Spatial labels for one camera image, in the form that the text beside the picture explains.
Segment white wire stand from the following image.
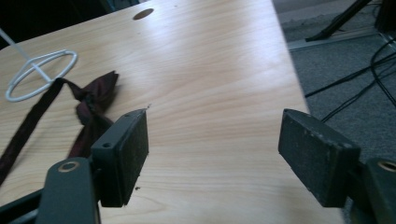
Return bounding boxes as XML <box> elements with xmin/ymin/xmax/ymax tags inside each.
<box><xmin>0</xmin><ymin>28</ymin><xmax>78</xmax><ymax>103</ymax></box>

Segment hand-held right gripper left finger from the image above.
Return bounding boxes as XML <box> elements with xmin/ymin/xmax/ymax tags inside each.
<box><xmin>90</xmin><ymin>108</ymin><xmax>149</xmax><ymax>208</ymax></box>

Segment metal floor strip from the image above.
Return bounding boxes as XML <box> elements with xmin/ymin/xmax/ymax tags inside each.
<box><xmin>287</xmin><ymin>29</ymin><xmax>396</xmax><ymax>52</ymax></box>

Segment dark red bow tie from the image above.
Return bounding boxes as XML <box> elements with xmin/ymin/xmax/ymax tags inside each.
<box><xmin>0</xmin><ymin>70</ymin><xmax>120</xmax><ymax>187</ymax></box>

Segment black stand leg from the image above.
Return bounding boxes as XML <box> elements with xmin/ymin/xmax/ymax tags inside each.
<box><xmin>304</xmin><ymin>0</ymin><xmax>373</xmax><ymax>43</ymax></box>

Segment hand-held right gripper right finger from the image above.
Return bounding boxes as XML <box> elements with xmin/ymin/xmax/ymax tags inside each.
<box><xmin>277</xmin><ymin>108</ymin><xmax>362</xmax><ymax>208</ymax></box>

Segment black cable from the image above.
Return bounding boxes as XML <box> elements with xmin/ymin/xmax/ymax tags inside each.
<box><xmin>304</xmin><ymin>50</ymin><xmax>396</xmax><ymax>99</ymax></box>
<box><xmin>320</xmin><ymin>36</ymin><xmax>396</xmax><ymax>123</ymax></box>

